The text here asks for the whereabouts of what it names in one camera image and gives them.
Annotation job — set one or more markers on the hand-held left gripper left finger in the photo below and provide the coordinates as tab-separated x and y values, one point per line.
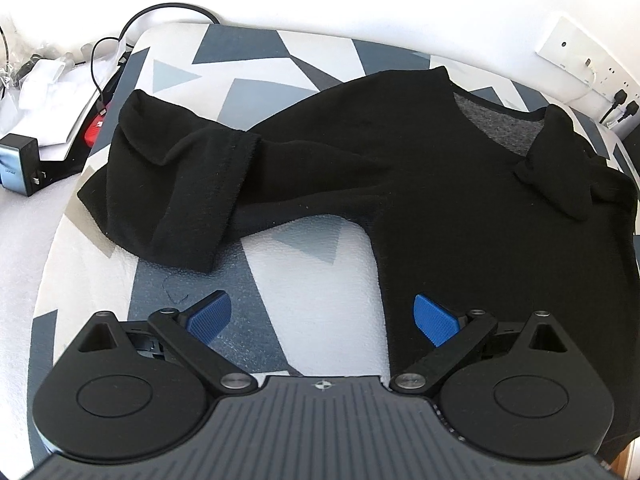
210	312

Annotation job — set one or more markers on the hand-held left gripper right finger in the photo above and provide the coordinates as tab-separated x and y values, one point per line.
435	320

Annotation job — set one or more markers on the black fleece sweater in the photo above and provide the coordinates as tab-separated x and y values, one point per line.
400	170

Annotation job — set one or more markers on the patterned ironing board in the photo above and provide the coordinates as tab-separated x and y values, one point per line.
310	270

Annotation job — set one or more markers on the red object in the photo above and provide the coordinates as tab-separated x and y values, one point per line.
95	129

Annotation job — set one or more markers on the white flat box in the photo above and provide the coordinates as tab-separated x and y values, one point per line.
75	110

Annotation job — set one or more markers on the grey power adapter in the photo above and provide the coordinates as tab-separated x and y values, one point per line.
17	160

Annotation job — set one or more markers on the crumpled white paper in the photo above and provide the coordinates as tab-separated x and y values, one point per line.
42	80

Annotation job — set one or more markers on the black power plug with tag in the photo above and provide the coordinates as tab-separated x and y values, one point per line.
633	108

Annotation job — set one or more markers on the white power socket plate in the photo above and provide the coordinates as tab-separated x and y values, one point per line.
629	82
611	72

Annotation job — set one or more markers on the white network outlet plate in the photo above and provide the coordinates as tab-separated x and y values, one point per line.
582	52

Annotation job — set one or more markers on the white coaxial outlet plate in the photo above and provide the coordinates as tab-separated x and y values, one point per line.
557	40

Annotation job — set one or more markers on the clear plastic bag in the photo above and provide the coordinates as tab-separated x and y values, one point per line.
20	55

